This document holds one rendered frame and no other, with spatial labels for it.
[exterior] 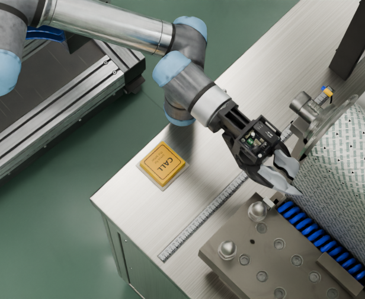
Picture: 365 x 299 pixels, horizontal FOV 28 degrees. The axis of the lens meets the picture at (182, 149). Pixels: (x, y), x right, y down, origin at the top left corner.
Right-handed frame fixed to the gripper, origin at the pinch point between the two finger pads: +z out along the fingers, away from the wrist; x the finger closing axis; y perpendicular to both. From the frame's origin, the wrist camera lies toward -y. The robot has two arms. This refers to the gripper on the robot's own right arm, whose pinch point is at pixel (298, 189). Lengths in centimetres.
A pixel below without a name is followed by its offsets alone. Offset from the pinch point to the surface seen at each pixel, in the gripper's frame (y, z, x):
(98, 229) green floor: -109, -45, -20
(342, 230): 0.6, 10.9, -0.2
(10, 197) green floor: -109, -74, -32
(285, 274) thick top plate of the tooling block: -5.9, 8.9, -12.0
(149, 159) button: -16.5, -27.9, -11.7
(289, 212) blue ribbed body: -4.8, 1.5, -3.0
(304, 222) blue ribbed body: -4.6, 4.8, -2.3
